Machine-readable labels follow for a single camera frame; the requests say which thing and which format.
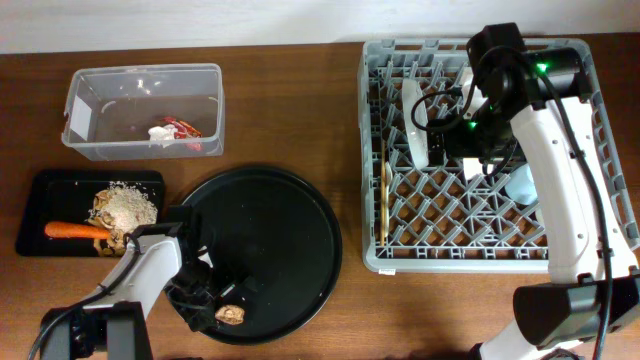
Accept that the blue cup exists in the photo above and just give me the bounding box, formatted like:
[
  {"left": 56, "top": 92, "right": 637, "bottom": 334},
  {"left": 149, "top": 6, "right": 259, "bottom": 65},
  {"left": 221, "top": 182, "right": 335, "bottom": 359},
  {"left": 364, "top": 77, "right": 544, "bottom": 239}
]
[{"left": 504, "top": 164, "right": 538, "bottom": 206}]

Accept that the pink bowl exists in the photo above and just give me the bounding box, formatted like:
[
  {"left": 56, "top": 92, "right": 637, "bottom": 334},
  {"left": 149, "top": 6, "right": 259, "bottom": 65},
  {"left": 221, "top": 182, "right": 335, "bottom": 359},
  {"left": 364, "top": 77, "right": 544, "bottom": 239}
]
[{"left": 462, "top": 158, "right": 488, "bottom": 182}]

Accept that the clear plastic bin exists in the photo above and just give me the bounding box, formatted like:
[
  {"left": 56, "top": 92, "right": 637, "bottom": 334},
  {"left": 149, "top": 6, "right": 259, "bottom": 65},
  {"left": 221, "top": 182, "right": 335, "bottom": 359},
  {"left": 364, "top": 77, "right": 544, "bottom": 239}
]
[{"left": 61, "top": 63, "right": 225, "bottom": 161}]

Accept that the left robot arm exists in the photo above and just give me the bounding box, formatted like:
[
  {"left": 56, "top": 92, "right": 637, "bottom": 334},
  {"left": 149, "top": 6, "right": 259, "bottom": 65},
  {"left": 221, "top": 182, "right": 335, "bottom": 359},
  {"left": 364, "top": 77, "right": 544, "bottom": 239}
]
[{"left": 28, "top": 205, "right": 254, "bottom": 359}]

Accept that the white plastic fork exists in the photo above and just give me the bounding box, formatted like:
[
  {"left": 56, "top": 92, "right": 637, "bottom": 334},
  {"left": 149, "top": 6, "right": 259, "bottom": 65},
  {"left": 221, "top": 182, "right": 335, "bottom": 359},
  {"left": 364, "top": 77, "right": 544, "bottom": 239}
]
[{"left": 382, "top": 162, "right": 393, "bottom": 240}]

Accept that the brown walnut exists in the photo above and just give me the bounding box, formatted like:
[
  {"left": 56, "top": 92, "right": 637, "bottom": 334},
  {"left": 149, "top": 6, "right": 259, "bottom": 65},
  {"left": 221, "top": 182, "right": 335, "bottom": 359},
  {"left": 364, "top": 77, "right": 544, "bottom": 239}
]
[{"left": 215, "top": 305, "right": 245, "bottom": 326}]

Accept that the round black tray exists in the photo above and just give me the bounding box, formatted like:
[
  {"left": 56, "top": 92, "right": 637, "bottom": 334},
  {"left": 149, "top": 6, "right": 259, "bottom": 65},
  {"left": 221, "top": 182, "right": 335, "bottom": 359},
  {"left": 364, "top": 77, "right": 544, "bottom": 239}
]
[{"left": 182, "top": 166, "right": 342, "bottom": 345}]

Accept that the grey dishwasher rack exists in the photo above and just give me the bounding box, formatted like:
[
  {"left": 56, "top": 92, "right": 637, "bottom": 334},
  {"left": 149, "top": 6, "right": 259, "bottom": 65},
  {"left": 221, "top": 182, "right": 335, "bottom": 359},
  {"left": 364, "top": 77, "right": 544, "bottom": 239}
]
[{"left": 358, "top": 39, "right": 639, "bottom": 275}]

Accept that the orange carrot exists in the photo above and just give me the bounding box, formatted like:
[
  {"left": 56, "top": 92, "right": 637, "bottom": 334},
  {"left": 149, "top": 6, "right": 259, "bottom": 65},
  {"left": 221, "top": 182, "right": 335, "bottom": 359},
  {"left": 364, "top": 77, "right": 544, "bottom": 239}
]
[{"left": 44, "top": 221, "right": 110, "bottom": 240}]

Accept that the grey plate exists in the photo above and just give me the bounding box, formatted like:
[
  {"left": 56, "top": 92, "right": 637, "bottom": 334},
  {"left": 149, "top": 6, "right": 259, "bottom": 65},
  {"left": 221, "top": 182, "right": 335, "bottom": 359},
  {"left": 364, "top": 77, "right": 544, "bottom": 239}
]
[{"left": 401, "top": 78, "right": 432, "bottom": 170}]

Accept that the peanut shells and rice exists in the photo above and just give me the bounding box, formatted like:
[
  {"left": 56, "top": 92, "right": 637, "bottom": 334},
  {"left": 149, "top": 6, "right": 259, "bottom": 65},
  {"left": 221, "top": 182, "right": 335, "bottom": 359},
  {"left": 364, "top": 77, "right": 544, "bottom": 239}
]
[{"left": 87, "top": 182, "right": 158, "bottom": 257}]

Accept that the black rectangular tray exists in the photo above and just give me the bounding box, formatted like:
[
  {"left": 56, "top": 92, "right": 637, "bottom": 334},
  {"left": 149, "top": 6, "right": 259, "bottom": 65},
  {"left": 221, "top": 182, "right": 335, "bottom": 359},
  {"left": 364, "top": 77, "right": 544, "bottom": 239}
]
[{"left": 15, "top": 169, "right": 165, "bottom": 257}]

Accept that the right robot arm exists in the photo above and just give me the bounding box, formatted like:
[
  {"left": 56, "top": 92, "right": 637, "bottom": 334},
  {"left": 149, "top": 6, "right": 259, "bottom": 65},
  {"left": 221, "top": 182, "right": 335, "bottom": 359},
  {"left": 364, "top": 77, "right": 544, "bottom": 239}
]
[{"left": 422, "top": 23, "right": 639, "bottom": 359}]

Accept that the wooden chopstick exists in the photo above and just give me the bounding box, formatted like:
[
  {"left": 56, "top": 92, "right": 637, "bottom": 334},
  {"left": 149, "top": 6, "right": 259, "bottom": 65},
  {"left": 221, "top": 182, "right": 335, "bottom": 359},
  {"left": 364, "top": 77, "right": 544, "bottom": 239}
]
[{"left": 380, "top": 139, "right": 388, "bottom": 247}]

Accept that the red snack wrapper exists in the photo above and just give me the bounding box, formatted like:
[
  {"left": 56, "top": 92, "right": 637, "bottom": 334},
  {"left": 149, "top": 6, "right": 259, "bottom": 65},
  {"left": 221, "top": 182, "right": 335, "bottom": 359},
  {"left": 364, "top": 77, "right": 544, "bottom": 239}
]
[{"left": 162, "top": 116, "right": 202, "bottom": 140}]

